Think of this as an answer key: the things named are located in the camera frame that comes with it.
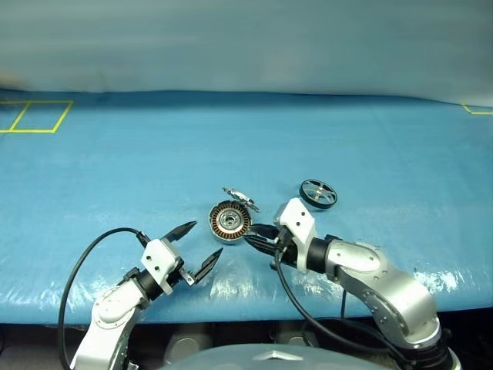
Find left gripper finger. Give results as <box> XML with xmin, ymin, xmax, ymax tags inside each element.
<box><xmin>192</xmin><ymin>247</ymin><xmax>224</xmax><ymax>285</ymax></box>
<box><xmin>160</xmin><ymin>220</ymin><xmax>199</xmax><ymax>244</ymax></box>

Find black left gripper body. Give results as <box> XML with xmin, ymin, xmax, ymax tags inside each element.
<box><xmin>169</xmin><ymin>258</ymin><xmax>195</xmax><ymax>289</ymax></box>

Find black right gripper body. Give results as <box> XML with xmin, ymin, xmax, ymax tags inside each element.
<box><xmin>271</xmin><ymin>227</ymin><xmax>298</xmax><ymax>267</ymax></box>

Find round motor housing copper windings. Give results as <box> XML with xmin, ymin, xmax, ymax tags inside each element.
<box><xmin>209</xmin><ymin>202</ymin><xmax>253</xmax><ymax>246</ymax></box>

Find black spoked rotor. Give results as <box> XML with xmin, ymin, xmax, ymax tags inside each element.
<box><xmin>299</xmin><ymin>179</ymin><xmax>339</xmax><ymax>211</ymax></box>

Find blue table cover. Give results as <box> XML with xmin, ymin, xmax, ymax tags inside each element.
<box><xmin>0</xmin><ymin>89</ymin><xmax>493</xmax><ymax>327</ymax></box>

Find dark rounded shape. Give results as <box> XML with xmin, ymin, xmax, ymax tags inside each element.
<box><xmin>271</xmin><ymin>325</ymin><xmax>320</xmax><ymax>348</ymax></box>
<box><xmin>164</xmin><ymin>325</ymin><xmax>215</xmax><ymax>365</ymax></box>

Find silver robot torso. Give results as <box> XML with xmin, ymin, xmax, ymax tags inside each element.
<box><xmin>157</xmin><ymin>341</ymin><xmax>394</xmax><ymax>370</ymax></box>

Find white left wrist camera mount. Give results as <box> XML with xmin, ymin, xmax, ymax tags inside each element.
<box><xmin>140</xmin><ymin>238</ymin><xmax>184</xmax><ymax>296</ymax></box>

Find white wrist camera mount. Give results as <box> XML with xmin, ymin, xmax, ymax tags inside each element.
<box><xmin>269</xmin><ymin>197</ymin><xmax>317</xmax><ymax>273</ymax></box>
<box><xmin>140</xmin><ymin>238</ymin><xmax>184</xmax><ymax>296</ymax></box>

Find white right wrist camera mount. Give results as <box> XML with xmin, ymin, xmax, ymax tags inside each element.
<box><xmin>269</xmin><ymin>197</ymin><xmax>317</xmax><ymax>273</ymax></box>

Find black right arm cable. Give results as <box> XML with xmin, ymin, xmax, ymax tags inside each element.
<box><xmin>273</xmin><ymin>227</ymin><xmax>415</xmax><ymax>370</ymax></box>

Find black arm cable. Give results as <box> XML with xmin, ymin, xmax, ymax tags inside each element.
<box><xmin>56</xmin><ymin>227</ymin><xmax>149</xmax><ymax>370</ymax></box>
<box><xmin>273</xmin><ymin>227</ymin><xmax>415</xmax><ymax>370</ymax></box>

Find small silver metal bracket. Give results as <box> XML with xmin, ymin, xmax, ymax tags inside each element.
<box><xmin>222</xmin><ymin>187</ymin><xmax>262</xmax><ymax>214</ymax></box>

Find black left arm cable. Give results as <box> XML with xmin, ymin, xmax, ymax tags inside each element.
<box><xmin>56</xmin><ymin>227</ymin><xmax>149</xmax><ymax>370</ymax></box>

